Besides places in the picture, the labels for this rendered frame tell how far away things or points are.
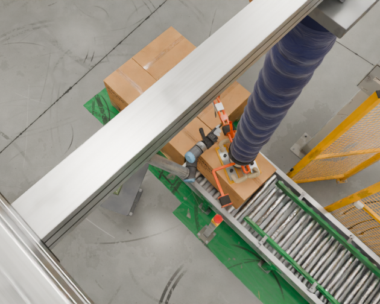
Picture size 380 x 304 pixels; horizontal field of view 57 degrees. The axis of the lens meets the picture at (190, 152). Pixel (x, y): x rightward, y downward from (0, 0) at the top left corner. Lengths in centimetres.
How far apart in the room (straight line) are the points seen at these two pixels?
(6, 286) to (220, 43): 66
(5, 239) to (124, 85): 324
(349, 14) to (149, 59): 285
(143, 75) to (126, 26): 123
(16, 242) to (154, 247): 322
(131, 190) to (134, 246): 86
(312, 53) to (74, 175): 106
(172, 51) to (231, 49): 308
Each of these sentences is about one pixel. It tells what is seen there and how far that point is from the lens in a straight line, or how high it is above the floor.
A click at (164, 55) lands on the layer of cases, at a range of 393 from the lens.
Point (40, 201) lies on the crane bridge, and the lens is 77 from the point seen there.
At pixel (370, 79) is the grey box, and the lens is 288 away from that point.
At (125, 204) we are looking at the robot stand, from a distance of 309.
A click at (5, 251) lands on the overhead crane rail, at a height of 321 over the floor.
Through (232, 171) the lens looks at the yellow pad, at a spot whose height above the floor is 100.
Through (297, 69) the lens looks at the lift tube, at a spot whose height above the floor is 250.
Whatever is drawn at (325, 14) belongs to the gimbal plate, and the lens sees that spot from 127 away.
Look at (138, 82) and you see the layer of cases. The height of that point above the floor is 54.
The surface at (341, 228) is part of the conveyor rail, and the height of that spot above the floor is 59.
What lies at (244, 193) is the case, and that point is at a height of 95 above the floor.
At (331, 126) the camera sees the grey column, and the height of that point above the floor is 79.
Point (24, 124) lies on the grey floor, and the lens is 446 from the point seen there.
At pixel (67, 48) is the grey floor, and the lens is 483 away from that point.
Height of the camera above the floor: 376
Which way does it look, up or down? 70 degrees down
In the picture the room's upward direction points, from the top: 7 degrees clockwise
